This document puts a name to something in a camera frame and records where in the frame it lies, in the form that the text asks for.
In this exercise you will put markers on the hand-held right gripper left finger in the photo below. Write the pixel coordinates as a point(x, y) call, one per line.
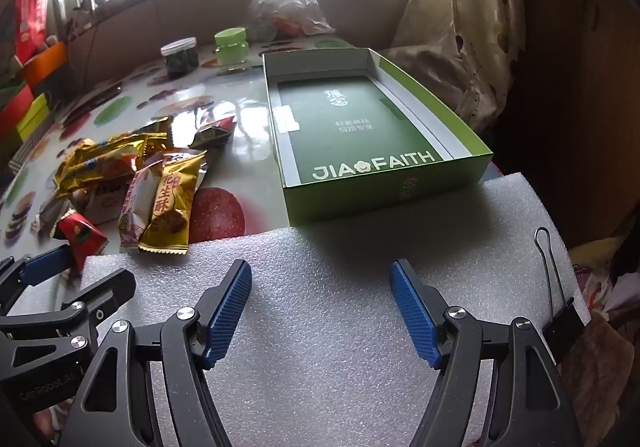
point(227, 312)

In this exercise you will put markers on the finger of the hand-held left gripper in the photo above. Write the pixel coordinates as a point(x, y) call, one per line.
point(112, 286)
point(47, 261)

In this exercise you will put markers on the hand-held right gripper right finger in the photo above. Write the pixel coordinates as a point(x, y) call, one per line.
point(415, 312)

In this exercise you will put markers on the red black candy packet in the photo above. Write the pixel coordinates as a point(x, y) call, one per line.
point(215, 133)
point(82, 234)

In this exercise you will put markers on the white pink snack packet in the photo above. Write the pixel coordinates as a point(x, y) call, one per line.
point(131, 212)

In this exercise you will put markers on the gold brown snack packet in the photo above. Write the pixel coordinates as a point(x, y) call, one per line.
point(172, 202)

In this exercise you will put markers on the green cardboard box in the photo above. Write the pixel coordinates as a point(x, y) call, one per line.
point(350, 117)

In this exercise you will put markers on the dark brown candy wrapper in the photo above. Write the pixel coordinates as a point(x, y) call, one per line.
point(50, 219)

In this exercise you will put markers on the white red snack packet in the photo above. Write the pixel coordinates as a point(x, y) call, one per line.
point(100, 203)

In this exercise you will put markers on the white foam sheet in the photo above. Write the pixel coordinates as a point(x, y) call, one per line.
point(320, 277)

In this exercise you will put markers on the lime green box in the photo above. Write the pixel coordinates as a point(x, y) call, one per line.
point(32, 116)

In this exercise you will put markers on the black binder clip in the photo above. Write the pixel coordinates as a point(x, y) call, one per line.
point(562, 332)

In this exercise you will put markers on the red box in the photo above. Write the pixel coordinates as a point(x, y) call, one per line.
point(12, 102)

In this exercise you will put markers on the colourful patterned bedding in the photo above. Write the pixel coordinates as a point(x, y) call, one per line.
point(610, 297)

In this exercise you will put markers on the orange box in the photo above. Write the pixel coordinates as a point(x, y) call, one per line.
point(47, 62)

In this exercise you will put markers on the silver lid dark jar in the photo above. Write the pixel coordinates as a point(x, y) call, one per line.
point(181, 61)

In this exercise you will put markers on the red hanging bag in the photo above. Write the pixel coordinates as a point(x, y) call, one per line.
point(32, 12)

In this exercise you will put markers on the green lid jar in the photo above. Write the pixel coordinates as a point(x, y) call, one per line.
point(231, 49)

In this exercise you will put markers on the brown wooden wardrobe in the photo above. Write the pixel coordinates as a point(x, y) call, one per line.
point(575, 77)

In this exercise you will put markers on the cream patterned curtain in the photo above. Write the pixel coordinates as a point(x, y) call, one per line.
point(460, 27)

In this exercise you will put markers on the clear plastic bag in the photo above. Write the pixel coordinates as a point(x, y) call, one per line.
point(285, 2)

